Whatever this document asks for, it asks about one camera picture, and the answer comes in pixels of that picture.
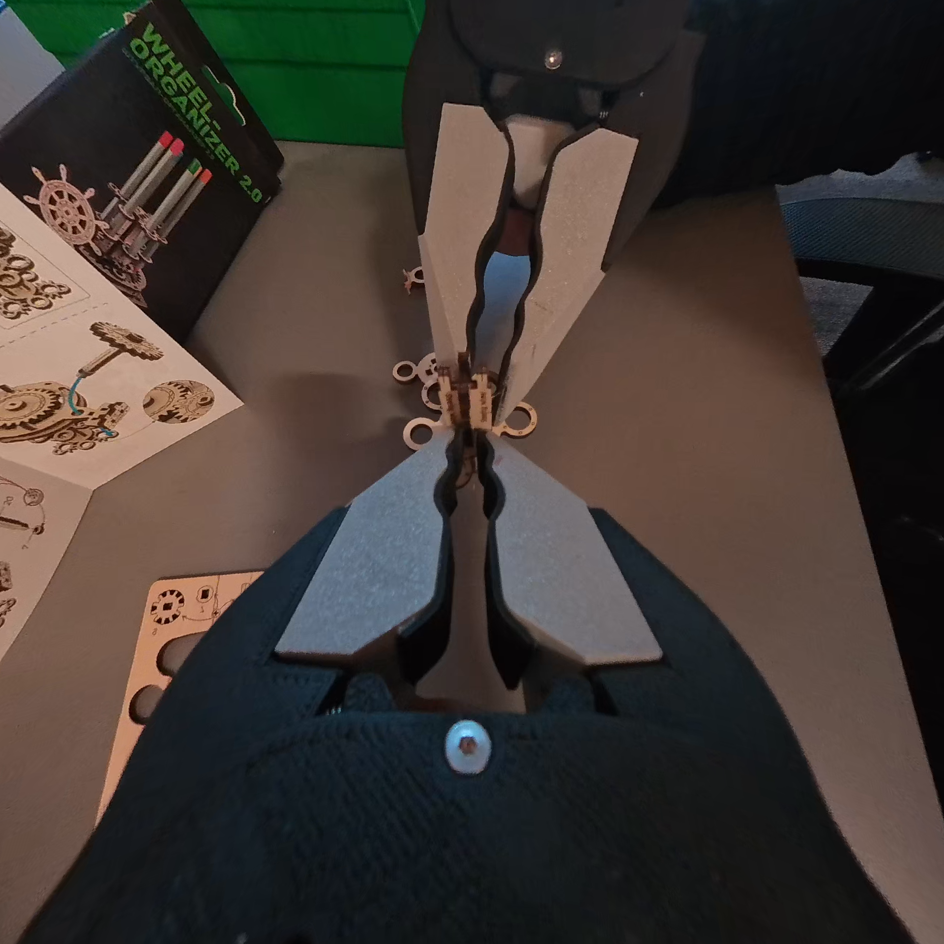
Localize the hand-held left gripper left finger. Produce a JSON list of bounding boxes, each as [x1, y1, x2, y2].
[[274, 430, 456, 684]]

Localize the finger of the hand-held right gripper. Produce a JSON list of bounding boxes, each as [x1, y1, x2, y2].
[[417, 102, 515, 371], [503, 125, 640, 404]]

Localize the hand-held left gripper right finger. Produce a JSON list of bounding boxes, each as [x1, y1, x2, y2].
[[481, 437, 664, 688]]

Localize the wooden shaft with ring base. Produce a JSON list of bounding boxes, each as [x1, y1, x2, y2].
[[393, 353, 539, 476]]

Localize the person's right forearm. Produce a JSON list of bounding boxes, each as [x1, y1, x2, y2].
[[686, 0, 944, 209]]

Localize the laser-cut wooden parts sheet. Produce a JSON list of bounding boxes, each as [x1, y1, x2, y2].
[[96, 570, 265, 827]]

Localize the black model kit box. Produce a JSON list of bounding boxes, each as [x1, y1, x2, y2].
[[0, 0, 286, 334]]

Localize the green plastic bin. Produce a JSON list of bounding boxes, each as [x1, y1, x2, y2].
[[22, 0, 443, 145]]

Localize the folded assembly instruction leaflet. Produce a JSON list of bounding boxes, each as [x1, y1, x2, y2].
[[0, 184, 244, 659]]

